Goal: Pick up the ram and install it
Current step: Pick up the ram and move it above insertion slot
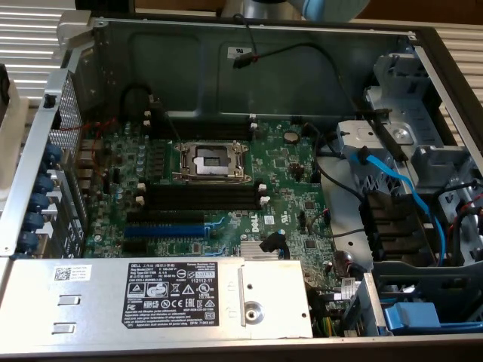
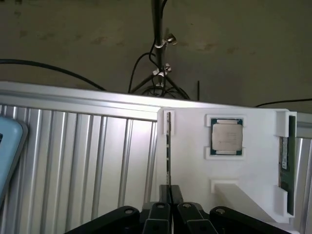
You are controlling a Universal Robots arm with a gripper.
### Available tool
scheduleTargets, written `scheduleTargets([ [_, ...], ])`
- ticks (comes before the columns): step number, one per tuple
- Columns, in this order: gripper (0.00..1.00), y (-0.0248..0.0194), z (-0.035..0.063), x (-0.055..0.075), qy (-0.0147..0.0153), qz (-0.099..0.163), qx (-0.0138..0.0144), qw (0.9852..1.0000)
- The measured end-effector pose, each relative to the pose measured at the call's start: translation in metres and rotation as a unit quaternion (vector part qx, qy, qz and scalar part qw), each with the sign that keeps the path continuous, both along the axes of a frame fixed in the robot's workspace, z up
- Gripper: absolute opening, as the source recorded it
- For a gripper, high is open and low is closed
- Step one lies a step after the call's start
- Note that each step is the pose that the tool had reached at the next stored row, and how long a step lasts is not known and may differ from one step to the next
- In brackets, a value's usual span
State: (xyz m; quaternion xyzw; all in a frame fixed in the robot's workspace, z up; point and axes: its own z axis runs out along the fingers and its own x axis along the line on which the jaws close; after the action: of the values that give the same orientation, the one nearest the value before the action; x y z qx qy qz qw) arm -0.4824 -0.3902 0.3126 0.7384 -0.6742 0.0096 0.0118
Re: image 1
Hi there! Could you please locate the metal CPU socket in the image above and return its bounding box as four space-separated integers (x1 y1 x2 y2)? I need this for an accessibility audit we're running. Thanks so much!
171 139 254 186

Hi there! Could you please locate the green Dell motherboard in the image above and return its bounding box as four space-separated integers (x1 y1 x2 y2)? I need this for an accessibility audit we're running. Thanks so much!
81 118 340 282

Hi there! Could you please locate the black connector blue tab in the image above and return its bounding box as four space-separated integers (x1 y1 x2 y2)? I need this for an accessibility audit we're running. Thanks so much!
259 229 291 259

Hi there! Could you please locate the silver chipset heatsink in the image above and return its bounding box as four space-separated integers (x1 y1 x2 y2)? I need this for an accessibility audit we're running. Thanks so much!
239 241 291 261

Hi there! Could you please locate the long black expansion slot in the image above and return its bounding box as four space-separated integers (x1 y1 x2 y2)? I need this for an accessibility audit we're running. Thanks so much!
126 210 208 226

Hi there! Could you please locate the blue expansion slot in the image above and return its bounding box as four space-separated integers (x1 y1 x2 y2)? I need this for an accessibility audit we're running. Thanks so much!
123 224 208 238

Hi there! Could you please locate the grey metal PC case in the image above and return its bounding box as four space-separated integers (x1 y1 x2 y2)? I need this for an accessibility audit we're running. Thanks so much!
0 14 483 362

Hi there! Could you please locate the short black expansion slot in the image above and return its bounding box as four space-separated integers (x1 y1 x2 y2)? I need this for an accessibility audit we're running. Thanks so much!
121 239 149 254

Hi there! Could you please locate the black plastic latch bar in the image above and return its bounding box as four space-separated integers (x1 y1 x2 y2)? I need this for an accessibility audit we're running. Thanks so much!
354 107 408 161

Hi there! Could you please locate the metal rear port block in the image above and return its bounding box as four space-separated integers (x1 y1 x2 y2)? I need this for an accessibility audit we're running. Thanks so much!
74 138 105 182

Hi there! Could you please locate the black finned plastic block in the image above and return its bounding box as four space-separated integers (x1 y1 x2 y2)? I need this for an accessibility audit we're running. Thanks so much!
360 190 429 262

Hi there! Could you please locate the grey metal drive cage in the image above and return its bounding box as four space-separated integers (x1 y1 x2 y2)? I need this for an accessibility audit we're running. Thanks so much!
364 52 483 265

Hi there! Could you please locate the silver power supply black label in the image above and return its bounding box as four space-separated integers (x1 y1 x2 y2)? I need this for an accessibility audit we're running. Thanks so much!
0 257 315 340

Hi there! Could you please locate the blue slot retention clip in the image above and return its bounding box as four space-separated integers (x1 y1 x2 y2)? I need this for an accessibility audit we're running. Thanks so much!
43 143 63 165
29 192 52 212
23 211 45 231
35 175 57 195
18 230 41 250

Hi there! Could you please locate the dark grey disk bay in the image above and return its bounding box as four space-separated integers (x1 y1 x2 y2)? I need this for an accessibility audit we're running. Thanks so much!
371 259 483 325

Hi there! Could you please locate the silver drive bracket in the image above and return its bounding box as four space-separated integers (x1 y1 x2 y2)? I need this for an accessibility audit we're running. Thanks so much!
335 119 418 161

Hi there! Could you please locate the thin red wire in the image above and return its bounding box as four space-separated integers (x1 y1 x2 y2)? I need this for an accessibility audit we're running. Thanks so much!
60 115 118 182

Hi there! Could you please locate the white wire tag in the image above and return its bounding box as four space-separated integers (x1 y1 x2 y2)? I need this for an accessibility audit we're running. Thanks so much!
337 277 358 299

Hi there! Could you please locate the yellow green wire bundle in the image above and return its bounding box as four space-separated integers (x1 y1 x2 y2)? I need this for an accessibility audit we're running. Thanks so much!
312 312 340 338

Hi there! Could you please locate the blue flat wire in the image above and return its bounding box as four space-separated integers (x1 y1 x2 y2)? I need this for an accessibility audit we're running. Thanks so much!
347 149 448 265

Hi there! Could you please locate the blue plastic drive bracket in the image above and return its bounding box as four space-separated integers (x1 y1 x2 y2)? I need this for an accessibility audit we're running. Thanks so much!
381 300 483 336

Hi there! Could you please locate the red and black wire bundle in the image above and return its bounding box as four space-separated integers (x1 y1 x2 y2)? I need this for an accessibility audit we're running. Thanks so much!
433 179 483 265

